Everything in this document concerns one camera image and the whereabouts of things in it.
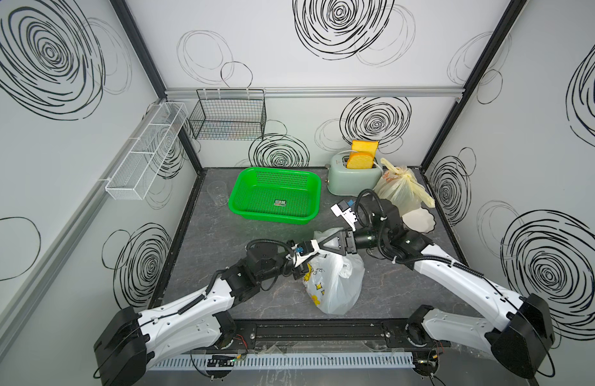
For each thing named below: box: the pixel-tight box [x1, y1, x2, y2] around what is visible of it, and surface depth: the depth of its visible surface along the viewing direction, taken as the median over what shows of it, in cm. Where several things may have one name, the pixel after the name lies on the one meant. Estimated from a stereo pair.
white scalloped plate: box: [401, 206, 437, 234], surface depth 101 cm
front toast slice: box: [346, 151, 374, 170], surface depth 99 cm
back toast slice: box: [351, 139, 379, 158], surface depth 102 cm
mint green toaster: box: [327, 151, 382, 197], surface depth 101 cm
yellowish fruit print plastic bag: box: [374, 157, 435, 218], surface depth 88 cm
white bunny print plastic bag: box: [302, 226, 366, 316], surface depth 71 cm
